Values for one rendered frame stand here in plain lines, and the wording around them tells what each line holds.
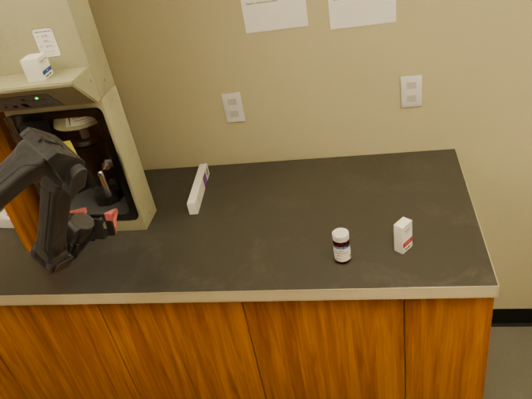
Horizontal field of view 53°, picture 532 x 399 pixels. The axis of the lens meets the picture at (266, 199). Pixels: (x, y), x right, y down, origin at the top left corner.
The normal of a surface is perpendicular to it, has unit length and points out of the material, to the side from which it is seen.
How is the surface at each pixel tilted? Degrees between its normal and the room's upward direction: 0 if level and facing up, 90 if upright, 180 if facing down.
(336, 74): 90
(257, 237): 0
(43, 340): 90
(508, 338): 0
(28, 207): 90
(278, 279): 0
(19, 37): 90
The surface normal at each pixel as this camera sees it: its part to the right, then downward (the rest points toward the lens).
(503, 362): -0.15, -0.82
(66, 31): -0.13, 0.57
